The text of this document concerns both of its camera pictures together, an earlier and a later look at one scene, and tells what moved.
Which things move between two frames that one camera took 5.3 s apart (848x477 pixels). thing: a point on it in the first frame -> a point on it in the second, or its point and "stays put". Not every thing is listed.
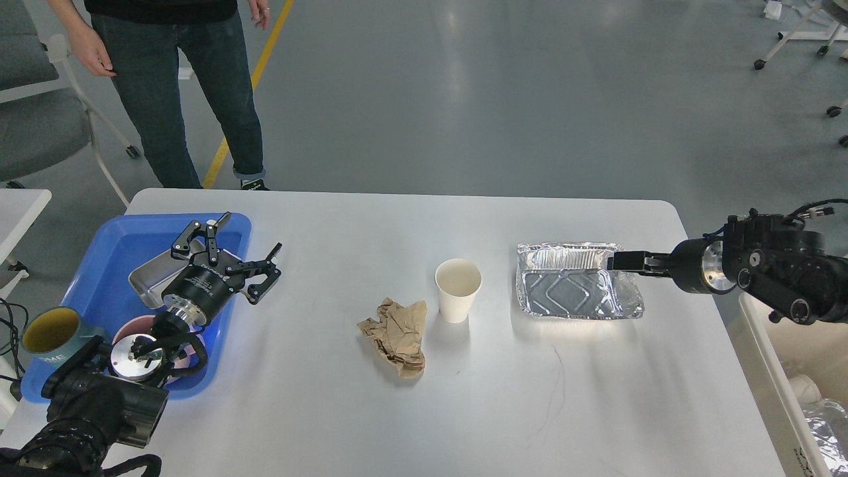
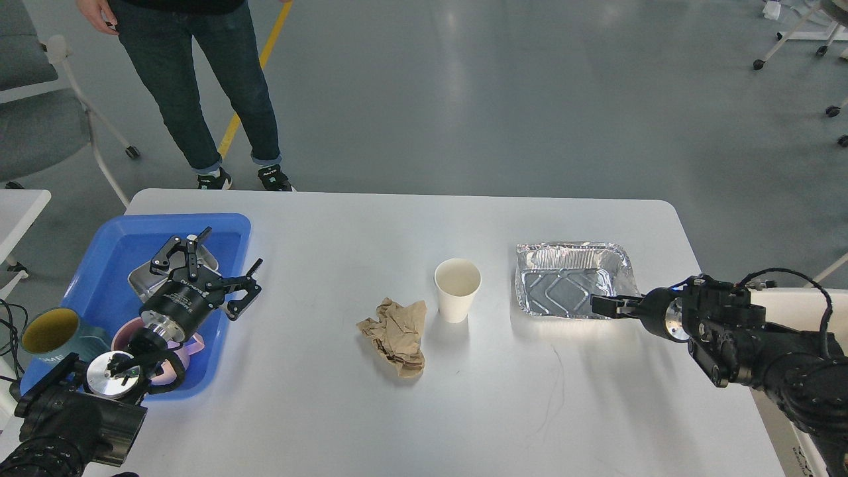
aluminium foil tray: (572, 279) stays put
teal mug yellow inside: (57, 334) stays put
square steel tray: (150, 280) stays put
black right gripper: (697, 266) -> (660, 311)
